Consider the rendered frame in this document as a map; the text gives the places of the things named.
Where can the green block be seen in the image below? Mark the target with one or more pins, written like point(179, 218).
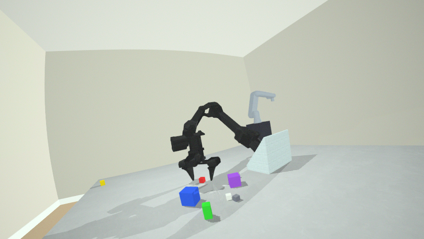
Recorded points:
point(206, 207)
point(208, 216)

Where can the purple block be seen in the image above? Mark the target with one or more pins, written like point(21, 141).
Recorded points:
point(234, 180)

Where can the blue cube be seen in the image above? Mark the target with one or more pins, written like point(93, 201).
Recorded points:
point(189, 196)

